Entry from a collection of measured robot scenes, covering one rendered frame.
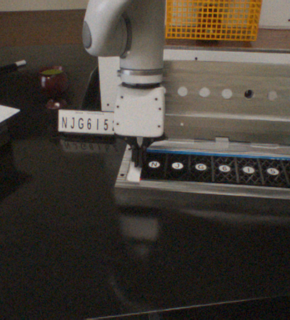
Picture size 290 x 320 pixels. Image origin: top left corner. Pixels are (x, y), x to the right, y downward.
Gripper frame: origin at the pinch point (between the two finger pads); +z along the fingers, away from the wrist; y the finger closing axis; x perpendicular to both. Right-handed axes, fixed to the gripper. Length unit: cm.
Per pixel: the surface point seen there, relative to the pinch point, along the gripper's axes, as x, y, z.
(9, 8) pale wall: 157, -98, -29
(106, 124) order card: 16.0, -10.3, -2.1
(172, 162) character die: 1.4, 7.1, 1.3
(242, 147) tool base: 11.4, 23.0, 0.4
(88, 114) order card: 16.5, -15.0, -4.2
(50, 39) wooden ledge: 102, -54, -16
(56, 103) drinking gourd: 30.7, -28.1, -3.1
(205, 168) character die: -0.3, 14.1, 1.5
